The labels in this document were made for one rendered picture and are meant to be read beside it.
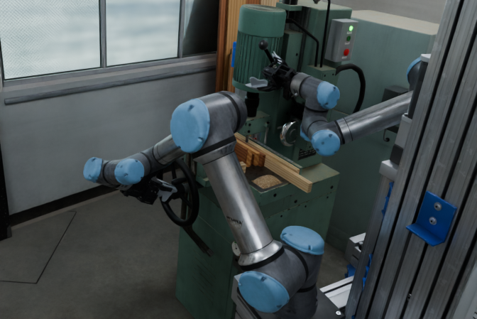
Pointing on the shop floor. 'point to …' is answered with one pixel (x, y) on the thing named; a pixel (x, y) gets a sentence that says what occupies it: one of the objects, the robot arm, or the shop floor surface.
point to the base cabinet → (206, 297)
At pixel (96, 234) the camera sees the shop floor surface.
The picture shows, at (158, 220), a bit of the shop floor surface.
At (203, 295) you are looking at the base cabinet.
